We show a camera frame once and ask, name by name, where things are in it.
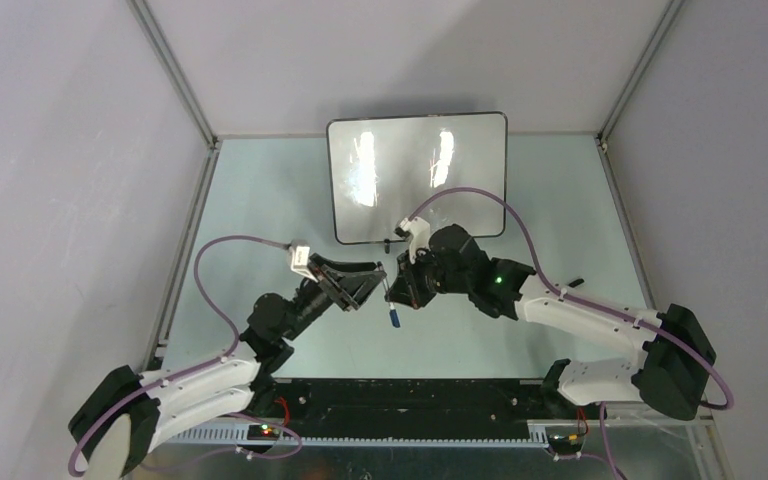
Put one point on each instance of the white marker pen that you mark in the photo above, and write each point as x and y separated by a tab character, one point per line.
386	288

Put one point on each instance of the white whiteboard black frame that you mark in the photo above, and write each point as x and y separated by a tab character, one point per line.
382	169

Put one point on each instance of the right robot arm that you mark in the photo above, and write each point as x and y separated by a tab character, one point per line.
661	357

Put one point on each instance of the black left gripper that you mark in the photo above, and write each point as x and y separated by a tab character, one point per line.
346	289

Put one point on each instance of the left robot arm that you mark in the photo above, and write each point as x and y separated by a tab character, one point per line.
129	414

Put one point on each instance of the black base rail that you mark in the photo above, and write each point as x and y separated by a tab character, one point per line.
413	408

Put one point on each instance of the grey cable duct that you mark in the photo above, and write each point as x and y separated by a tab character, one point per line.
251	434

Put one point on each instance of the blue marker cap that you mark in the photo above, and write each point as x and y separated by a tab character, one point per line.
394	318

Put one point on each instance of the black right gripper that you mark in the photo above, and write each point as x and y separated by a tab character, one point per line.
406	289

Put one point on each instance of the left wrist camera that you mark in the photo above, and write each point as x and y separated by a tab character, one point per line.
298	258

